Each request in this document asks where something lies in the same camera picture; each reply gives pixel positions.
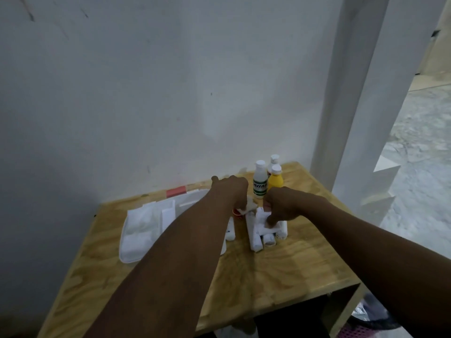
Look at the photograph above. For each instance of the person's right hand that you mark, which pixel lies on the person's right hand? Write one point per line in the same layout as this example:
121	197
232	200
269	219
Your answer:
287	204

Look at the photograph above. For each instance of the person's left hand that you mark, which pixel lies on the person's left hand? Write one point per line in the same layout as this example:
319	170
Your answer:
228	189

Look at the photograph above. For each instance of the person's right thumb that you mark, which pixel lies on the person's right thumb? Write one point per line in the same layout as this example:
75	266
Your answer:
268	205

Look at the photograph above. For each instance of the person's left fingers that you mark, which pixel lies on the person's left fingers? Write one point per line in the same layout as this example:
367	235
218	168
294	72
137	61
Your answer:
241	203

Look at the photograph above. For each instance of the white bandage packet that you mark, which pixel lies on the white bandage packet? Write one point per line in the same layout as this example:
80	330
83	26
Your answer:
261	221

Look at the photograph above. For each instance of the person's right forearm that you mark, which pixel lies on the person's right forearm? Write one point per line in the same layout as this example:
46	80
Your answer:
380	263

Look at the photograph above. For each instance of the person's left forearm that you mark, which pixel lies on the person's left forearm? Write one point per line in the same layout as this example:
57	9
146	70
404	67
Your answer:
176	271

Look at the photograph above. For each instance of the orange bottle cap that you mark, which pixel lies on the orange bottle cap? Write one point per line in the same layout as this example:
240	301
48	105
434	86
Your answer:
237	213

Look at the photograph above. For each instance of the white bottle green label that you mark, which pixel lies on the white bottle green label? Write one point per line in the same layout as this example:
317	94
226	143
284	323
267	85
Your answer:
260	183

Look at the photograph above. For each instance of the yellow bottle white cap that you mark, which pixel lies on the yellow bottle white cap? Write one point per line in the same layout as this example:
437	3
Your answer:
275	180

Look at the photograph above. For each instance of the long white bandage roll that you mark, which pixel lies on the long white bandage roll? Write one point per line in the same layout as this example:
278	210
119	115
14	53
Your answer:
254	237

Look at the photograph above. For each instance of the white bottle red label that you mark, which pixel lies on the white bottle red label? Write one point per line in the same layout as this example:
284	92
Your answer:
273	161

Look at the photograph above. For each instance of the narrow white gauze pack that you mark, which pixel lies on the narrow white gauze pack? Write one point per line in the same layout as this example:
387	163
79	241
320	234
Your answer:
168	215

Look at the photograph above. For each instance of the white open first aid case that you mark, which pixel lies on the white open first aid case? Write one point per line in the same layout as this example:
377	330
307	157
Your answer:
141	232

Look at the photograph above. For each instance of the wooden table leg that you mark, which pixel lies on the wooden table leg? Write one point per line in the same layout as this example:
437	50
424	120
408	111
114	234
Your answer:
347	309

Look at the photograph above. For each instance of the black plastic bag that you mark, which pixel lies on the black plastic bag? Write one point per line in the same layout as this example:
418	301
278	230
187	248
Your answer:
375	315

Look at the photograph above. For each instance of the pink plastic basket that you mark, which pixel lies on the pink plastic basket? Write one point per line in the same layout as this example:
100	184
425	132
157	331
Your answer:
354	332

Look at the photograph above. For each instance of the white door frame post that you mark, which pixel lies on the white door frame post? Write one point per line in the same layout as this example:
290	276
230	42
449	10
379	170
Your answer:
366	102

